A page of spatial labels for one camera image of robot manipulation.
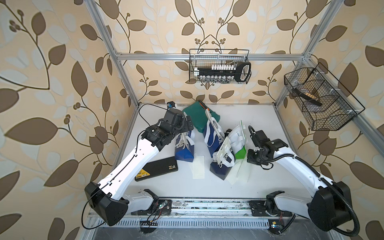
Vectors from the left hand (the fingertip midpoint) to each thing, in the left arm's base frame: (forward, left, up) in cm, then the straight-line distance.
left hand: (182, 119), depth 73 cm
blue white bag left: (-10, -1, -9) cm, 14 cm away
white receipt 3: (-17, -29, -29) cm, 44 cm away
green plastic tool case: (+15, -7, -10) cm, 19 cm away
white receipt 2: (-16, -34, -26) cm, 46 cm away
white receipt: (-12, -9, -30) cm, 34 cm away
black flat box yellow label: (-13, +16, -29) cm, 36 cm away
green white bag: (-6, -29, -11) cm, 32 cm away
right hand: (-12, -38, -22) cm, 45 cm away
